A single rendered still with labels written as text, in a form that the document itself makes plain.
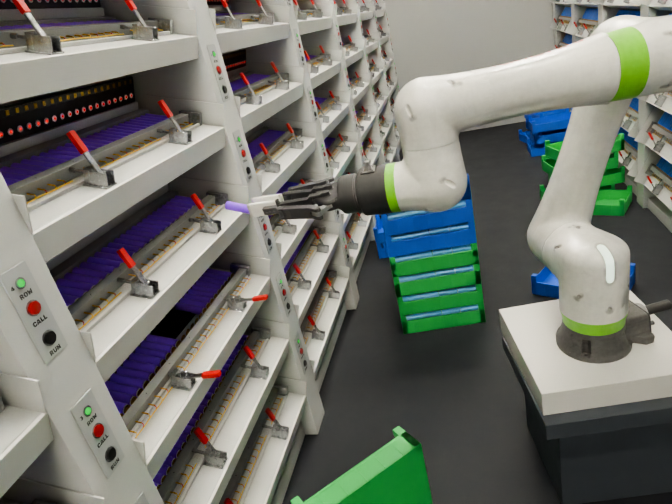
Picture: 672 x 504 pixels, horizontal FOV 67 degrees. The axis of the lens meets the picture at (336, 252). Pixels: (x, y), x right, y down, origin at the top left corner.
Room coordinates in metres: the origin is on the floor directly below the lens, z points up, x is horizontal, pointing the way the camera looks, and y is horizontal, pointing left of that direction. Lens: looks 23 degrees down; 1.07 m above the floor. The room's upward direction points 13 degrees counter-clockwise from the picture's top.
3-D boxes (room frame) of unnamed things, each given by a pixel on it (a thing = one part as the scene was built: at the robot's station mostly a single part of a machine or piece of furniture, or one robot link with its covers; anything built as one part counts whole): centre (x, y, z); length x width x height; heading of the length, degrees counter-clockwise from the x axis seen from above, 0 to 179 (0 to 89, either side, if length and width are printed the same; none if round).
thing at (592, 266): (0.91, -0.50, 0.49); 0.16 x 0.13 x 0.19; 177
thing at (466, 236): (1.67, -0.34, 0.36); 0.30 x 0.20 x 0.08; 81
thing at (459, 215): (1.68, -0.34, 0.44); 0.30 x 0.20 x 0.08; 81
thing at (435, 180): (0.89, -0.19, 0.79); 0.14 x 0.11 x 0.13; 69
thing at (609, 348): (0.90, -0.56, 0.37); 0.26 x 0.15 x 0.06; 94
